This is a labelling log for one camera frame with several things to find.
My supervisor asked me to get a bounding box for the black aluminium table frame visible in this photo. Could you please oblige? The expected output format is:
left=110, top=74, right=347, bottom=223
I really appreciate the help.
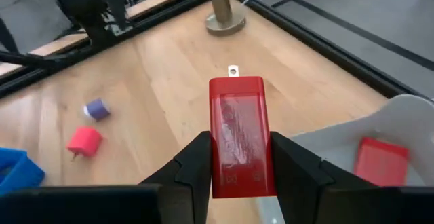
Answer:
left=0, top=0, right=434, bottom=101

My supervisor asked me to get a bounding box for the white bulb brass base lamp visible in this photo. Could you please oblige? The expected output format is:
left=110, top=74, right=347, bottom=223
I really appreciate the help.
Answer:
left=205, top=0, right=247, bottom=37

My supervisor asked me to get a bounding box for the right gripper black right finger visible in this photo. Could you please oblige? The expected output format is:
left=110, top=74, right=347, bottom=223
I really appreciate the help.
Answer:
left=270, top=131, right=376, bottom=224

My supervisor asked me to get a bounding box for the grey plastic bin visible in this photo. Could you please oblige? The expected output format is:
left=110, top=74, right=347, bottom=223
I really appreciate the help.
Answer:
left=256, top=94, right=434, bottom=224

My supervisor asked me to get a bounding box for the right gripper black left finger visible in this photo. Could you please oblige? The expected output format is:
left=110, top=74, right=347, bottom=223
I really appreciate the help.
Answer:
left=138, top=131, right=213, bottom=224

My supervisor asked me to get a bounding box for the small dark red charger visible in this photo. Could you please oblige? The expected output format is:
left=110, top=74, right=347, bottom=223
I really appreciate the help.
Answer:
left=353, top=136, right=410, bottom=187

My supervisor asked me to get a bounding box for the small purple plug adapter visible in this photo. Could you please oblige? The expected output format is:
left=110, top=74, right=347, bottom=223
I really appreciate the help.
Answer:
left=83, top=97, right=112, bottom=122

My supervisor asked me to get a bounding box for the large red charger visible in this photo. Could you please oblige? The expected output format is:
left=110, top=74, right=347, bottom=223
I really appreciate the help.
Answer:
left=208, top=64, right=277, bottom=200

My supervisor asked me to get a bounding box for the pink-red cube charger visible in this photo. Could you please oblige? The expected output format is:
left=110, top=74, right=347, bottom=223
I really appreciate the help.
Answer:
left=66, top=126, right=103, bottom=161

